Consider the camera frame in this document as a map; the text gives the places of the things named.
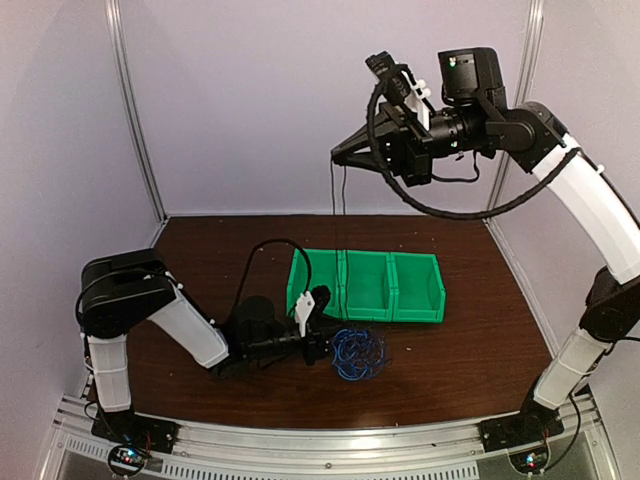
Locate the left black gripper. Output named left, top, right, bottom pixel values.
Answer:
left=246, top=316, right=354, bottom=367

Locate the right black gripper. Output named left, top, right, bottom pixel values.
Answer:
left=333, top=97, right=490, bottom=185

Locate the black thin cable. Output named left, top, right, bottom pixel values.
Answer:
left=327, top=154, right=394, bottom=366

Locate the blue cable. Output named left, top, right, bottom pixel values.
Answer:
left=330, top=327, right=389, bottom=385

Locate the green bin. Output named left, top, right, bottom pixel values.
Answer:
left=343, top=250, right=395, bottom=323
left=391, top=252, right=446, bottom=324
left=286, top=249, right=345, bottom=319

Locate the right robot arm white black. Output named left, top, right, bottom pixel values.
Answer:
left=331, top=47, right=639, bottom=442

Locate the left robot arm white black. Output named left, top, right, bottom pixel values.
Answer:
left=75, top=249, right=339, bottom=444

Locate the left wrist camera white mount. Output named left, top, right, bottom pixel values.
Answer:
left=294, top=285, right=331, bottom=338

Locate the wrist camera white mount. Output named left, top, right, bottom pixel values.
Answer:
left=363, top=49, right=433, bottom=132
left=294, top=285, right=331, bottom=338

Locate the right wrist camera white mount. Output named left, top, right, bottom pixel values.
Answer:
left=363, top=49, right=433, bottom=132

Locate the left arm braided black cable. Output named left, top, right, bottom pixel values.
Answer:
left=234, top=238, right=316, bottom=316

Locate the arm braided black cable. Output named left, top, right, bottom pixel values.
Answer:
left=234, top=238, right=316, bottom=316
left=365, top=74, right=579, bottom=220

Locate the right arm braided black cable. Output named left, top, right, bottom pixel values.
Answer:
left=365, top=74, right=579, bottom=220

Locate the front aluminium rail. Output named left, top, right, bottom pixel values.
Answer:
left=36, top=394, right=622, bottom=479

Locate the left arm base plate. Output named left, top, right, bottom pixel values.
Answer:
left=91, top=411, right=179, bottom=454

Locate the right aluminium frame post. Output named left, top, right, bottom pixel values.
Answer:
left=487, top=0, right=545, bottom=209

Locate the aluminium frame post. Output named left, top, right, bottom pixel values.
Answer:
left=104, top=0, right=168, bottom=223
left=487, top=0, right=545, bottom=209

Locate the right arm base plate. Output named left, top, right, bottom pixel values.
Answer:
left=478, top=413, right=564, bottom=453

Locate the left aluminium frame post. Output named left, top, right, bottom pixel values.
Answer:
left=104, top=0, right=168, bottom=223

